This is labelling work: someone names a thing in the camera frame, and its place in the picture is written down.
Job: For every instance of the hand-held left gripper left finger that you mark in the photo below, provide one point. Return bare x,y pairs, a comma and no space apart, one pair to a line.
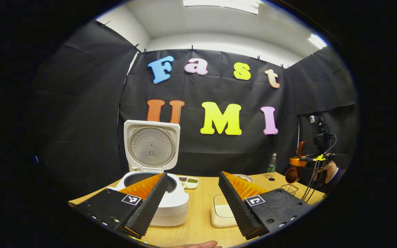
150,203

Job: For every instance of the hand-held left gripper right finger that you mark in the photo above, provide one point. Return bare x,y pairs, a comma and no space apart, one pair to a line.
236,203

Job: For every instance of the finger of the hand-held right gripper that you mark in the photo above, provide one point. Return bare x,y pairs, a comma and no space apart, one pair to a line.
298,162

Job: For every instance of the brown wooden spoon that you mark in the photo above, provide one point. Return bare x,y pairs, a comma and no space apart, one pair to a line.
293,175

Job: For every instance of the white rice cooker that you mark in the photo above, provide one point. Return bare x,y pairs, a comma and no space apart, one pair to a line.
152,148

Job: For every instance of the clear plastic box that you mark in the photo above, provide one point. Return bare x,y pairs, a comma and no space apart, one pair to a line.
221,213

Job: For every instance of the white oval plate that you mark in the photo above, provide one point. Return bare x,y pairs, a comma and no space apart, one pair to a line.
246,178

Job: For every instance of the green label plastic bottle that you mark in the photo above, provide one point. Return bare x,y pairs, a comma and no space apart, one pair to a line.
271,167

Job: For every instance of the white divided condiment tray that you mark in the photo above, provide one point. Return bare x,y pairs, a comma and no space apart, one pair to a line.
189,182

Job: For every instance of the small ceiling light panel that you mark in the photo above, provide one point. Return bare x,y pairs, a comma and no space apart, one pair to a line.
317,41

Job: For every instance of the black backdrop cloth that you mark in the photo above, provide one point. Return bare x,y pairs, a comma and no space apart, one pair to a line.
81,103

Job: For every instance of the long ceiling light panel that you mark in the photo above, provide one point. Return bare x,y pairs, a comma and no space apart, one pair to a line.
221,5

